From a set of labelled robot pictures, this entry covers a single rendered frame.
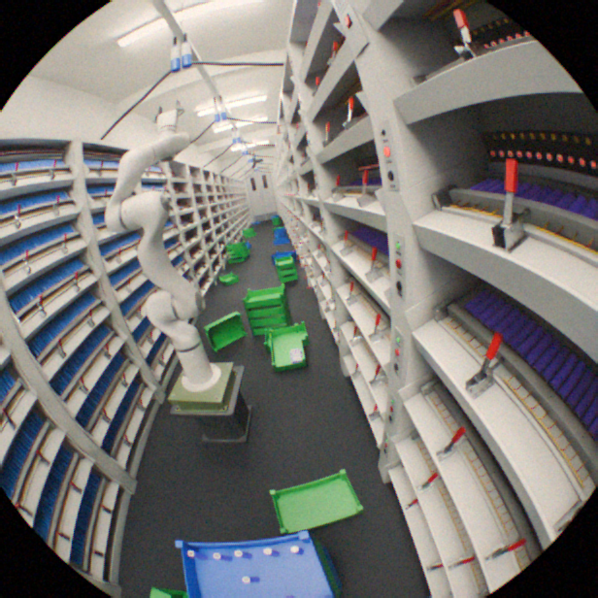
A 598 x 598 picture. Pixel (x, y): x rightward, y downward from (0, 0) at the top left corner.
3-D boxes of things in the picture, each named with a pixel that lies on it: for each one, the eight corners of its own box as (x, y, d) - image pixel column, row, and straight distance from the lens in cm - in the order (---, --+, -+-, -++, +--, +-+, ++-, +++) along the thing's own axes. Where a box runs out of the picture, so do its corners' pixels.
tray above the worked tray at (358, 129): (382, 135, 50) (343, 77, 52) (319, 164, 107) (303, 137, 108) (450, 113, 62) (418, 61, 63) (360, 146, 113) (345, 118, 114)
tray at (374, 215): (394, 236, 50) (375, 191, 48) (327, 211, 107) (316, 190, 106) (463, 197, 60) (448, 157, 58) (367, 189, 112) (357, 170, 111)
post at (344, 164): (345, 377, 147) (287, 38, 132) (341, 367, 154) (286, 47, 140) (377, 368, 151) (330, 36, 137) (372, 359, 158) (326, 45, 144)
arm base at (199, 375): (178, 393, 114) (161, 359, 104) (187, 366, 127) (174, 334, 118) (218, 390, 107) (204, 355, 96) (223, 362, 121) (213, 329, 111)
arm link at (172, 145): (170, 135, 91) (191, 128, 120) (130, 149, 97) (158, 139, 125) (175, 158, 91) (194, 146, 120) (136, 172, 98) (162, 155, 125)
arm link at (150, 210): (172, 307, 109) (207, 301, 103) (166, 328, 101) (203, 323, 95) (127, 195, 90) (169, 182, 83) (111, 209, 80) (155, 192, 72)
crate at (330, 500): (285, 536, 106) (281, 533, 98) (274, 496, 112) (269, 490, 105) (362, 513, 105) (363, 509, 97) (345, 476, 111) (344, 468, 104)
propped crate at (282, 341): (306, 366, 159) (305, 358, 152) (275, 372, 160) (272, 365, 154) (299, 330, 177) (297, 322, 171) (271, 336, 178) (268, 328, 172)
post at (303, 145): (322, 319, 203) (281, 88, 192) (319, 314, 211) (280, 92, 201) (346, 314, 206) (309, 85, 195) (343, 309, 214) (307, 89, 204)
